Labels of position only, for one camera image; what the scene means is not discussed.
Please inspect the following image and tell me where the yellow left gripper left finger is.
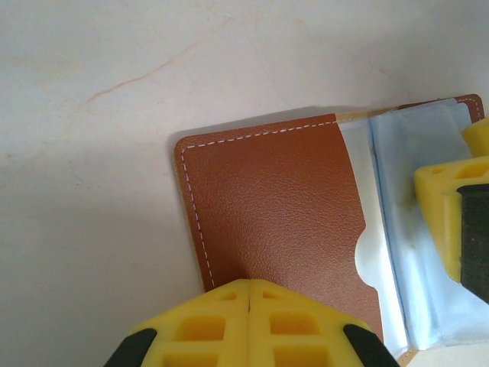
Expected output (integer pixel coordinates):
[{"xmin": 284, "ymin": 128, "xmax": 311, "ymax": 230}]
[{"xmin": 102, "ymin": 278, "xmax": 251, "ymax": 367}]

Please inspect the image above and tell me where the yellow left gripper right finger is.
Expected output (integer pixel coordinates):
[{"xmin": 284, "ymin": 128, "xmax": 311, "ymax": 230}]
[{"xmin": 248, "ymin": 278, "xmax": 399, "ymax": 367}]

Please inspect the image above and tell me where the brown leather card holder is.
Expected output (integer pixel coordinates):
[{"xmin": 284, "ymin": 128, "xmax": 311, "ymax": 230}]
[{"xmin": 169, "ymin": 93, "xmax": 486, "ymax": 367}]

